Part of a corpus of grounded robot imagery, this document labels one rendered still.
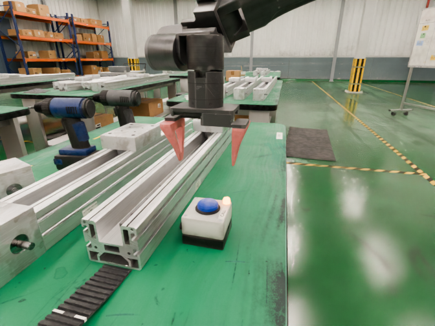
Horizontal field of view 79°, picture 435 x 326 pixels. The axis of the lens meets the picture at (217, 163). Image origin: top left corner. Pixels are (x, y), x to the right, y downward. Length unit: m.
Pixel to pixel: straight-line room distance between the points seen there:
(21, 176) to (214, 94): 0.51
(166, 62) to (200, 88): 0.07
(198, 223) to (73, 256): 0.23
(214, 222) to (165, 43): 0.30
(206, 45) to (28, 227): 0.41
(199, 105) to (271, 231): 0.30
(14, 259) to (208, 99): 0.40
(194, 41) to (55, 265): 0.43
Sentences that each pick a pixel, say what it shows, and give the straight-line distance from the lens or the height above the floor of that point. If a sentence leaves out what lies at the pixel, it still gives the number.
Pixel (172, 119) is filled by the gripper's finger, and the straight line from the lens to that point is 0.45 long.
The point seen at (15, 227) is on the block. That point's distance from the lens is 0.53.
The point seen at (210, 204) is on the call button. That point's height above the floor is 0.85.
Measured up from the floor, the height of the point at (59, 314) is 0.80.
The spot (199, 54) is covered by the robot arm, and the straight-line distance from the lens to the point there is 0.41.
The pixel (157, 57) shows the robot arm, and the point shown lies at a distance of 0.46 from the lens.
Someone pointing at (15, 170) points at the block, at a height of 0.87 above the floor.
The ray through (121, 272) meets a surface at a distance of 0.49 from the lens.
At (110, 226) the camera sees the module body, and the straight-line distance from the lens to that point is 0.51.
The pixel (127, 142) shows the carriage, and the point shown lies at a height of 0.89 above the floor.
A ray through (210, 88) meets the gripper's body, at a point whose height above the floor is 1.06.
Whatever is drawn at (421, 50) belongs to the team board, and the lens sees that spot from 6.51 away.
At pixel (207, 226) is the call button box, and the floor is 0.83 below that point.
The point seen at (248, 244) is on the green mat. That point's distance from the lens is 0.52.
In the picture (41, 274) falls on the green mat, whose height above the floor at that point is 0.78.
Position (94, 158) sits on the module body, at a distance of 0.76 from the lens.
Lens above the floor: 1.11
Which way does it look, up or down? 22 degrees down
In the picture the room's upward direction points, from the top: straight up
